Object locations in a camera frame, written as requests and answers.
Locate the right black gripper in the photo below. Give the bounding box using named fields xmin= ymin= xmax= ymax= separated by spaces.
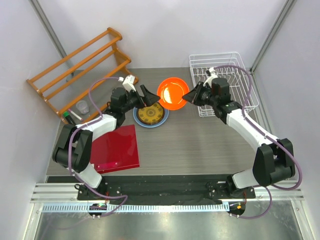
xmin=183 ymin=81 xmax=218 ymax=107

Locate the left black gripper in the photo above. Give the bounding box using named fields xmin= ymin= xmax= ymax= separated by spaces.
xmin=121 ymin=85 xmax=160 ymax=114

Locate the yellow patterned plate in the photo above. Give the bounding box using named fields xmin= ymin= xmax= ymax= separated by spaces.
xmin=136 ymin=102 xmax=165 ymax=126

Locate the light blue plate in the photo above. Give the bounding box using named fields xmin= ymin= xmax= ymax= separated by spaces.
xmin=133 ymin=107 xmax=170 ymax=129

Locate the orange plate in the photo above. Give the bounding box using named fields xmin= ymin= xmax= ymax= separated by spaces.
xmin=157 ymin=77 xmax=190 ymax=111

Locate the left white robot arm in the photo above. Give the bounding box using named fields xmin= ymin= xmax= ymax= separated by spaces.
xmin=52 ymin=85 xmax=160 ymax=200

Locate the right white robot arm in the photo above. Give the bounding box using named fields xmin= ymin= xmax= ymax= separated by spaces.
xmin=182 ymin=77 xmax=296 ymax=198

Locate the orange wooden rack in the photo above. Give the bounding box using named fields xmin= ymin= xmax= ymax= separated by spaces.
xmin=26 ymin=27 xmax=132 ymax=123

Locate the red acrylic board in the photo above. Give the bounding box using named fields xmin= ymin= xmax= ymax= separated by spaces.
xmin=90 ymin=124 xmax=140 ymax=174

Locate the clear plastic cup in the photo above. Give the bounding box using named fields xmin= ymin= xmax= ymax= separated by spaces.
xmin=75 ymin=100 xmax=90 ymax=115

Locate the white pink pen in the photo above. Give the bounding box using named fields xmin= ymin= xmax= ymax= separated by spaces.
xmin=68 ymin=108 xmax=83 ymax=121

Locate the green highlighter marker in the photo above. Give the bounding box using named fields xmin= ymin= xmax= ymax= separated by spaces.
xmin=62 ymin=111 xmax=76 ymax=125

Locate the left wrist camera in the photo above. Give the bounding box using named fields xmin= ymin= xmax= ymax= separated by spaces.
xmin=118 ymin=74 xmax=136 ymax=92

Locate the white wire dish rack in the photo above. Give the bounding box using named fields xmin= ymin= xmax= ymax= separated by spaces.
xmin=189 ymin=52 xmax=250 ymax=104

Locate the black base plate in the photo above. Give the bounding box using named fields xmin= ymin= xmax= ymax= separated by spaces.
xmin=76 ymin=174 xmax=256 ymax=206

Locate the white slotted cable duct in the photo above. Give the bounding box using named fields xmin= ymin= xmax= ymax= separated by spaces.
xmin=42 ymin=202 xmax=230 ymax=213

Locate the aluminium rail frame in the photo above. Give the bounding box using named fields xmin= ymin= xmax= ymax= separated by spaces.
xmin=30 ymin=181 xmax=304 ymax=205

